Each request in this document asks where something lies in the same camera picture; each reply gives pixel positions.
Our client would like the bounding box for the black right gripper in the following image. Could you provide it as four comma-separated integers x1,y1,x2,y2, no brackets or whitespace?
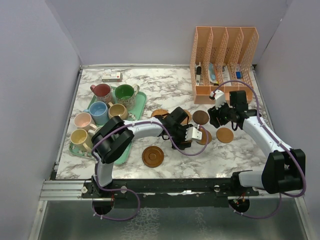
208,98,236,128

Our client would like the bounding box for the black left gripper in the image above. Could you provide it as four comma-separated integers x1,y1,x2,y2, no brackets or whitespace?
169,125,193,150

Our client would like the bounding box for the dark walnut coaster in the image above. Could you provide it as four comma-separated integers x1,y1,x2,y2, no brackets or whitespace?
192,110,209,125

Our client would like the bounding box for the light brown wooden coaster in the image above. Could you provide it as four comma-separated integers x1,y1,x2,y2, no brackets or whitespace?
216,127,234,144

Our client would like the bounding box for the woven rattan coaster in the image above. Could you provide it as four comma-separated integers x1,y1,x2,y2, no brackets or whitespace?
151,109,169,118
181,109,192,125

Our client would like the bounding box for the brown ringed wooden coaster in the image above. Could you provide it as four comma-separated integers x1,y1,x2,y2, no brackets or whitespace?
142,146,164,168

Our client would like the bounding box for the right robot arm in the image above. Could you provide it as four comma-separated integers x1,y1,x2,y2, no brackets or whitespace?
207,90,307,197

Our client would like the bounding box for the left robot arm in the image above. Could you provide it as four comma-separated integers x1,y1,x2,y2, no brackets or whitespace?
91,107,193,198

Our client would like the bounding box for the white printed packet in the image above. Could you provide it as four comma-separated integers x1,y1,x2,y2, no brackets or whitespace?
222,65,231,82

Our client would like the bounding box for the white blue packet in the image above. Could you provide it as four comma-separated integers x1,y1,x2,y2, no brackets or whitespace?
208,62,219,86

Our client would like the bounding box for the black grey marker pen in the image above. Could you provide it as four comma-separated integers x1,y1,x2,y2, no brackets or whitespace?
195,65,202,86

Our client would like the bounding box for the peach plastic file organizer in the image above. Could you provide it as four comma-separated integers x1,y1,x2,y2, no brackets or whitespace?
189,26,259,105

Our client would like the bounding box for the green floral mug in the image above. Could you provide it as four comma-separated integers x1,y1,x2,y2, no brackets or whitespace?
114,84,140,108

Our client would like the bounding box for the tan mug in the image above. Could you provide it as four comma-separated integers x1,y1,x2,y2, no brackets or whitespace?
107,102,129,120

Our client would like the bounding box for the green serving tray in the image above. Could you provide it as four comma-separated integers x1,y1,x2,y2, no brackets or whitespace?
68,91,147,165

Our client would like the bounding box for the white cream mug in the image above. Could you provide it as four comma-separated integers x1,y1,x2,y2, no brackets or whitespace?
94,126,103,134

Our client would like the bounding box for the blue mug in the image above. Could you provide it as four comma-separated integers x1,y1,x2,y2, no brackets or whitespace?
84,101,109,125

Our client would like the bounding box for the red floral mug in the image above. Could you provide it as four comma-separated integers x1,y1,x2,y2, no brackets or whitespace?
90,83,114,104

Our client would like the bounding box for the small white red box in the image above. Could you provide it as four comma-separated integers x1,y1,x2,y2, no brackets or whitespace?
101,72,123,83

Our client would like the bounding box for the pink mug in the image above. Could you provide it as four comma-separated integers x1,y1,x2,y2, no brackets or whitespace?
74,112,98,131

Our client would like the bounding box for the yellow mug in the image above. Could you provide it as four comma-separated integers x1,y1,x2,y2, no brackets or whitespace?
70,128,93,153

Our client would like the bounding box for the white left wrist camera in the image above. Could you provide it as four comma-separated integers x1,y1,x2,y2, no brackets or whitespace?
185,127,202,141

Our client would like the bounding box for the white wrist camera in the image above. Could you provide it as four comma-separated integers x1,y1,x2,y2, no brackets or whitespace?
185,127,202,141
209,89,226,109

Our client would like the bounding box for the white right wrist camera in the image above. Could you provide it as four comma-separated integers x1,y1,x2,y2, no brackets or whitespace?
209,89,226,109

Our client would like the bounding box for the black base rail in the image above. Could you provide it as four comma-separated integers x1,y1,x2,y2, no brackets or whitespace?
81,178,259,209

